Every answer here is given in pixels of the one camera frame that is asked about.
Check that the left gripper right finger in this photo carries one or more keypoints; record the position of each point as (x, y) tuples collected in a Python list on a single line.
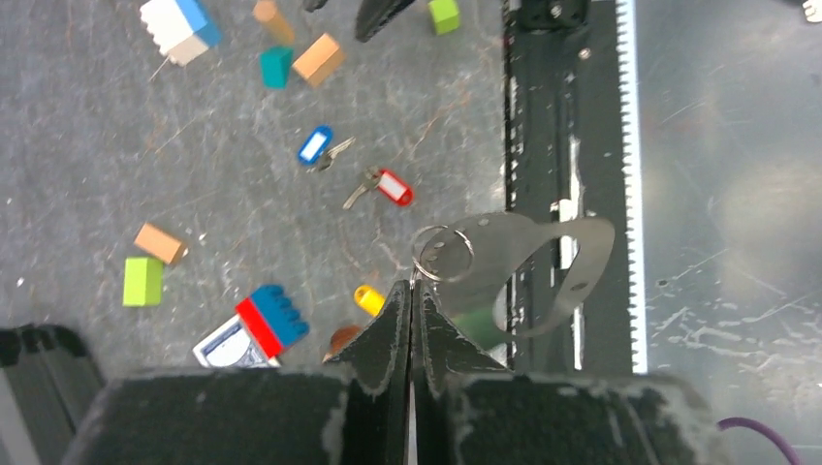
[(472, 410)]

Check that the orange wooden block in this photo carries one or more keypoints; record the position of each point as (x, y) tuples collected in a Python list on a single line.
[(320, 60)]

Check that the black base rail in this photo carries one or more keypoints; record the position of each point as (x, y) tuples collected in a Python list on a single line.
[(564, 160)]

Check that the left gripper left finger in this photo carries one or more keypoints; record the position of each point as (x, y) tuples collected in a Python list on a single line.
[(353, 409)]

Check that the tan wooden block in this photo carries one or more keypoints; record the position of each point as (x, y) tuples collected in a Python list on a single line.
[(159, 244)]

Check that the blue key tag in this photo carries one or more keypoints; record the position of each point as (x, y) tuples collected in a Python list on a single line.
[(317, 152)]

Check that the white blue lego block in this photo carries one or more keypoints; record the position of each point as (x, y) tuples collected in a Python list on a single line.
[(182, 29)]

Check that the metal keyring plate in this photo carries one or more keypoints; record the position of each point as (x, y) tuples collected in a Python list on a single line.
[(471, 260)]

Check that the red key tag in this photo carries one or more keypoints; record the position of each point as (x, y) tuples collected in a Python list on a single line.
[(394, 188)]

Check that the small green cube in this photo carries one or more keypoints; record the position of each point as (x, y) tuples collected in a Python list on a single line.
[(444, 15)]

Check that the playing card box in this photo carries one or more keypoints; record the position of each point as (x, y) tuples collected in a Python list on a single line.
[(230, 345)]

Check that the tan wooden cylinder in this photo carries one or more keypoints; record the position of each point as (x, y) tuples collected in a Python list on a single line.
[(268, 14)]

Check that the brown wooden cylinder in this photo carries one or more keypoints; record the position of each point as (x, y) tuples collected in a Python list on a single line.
[(340, 339)]

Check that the red blue lego block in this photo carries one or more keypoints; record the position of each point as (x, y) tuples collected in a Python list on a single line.
[(272, 320)]

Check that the teal wooden block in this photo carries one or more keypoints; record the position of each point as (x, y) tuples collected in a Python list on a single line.
[(275, 65)]

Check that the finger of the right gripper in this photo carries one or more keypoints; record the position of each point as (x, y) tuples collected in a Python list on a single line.
[(313, 5), (374, 15)]

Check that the green lego brick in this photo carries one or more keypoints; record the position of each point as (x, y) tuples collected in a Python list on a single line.
[(143, 282)]

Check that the white cable duct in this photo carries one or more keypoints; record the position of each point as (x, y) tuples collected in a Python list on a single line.
[(626, 47)]

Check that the green key tag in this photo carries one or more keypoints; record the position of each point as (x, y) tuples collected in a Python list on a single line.
[(480, 326)]

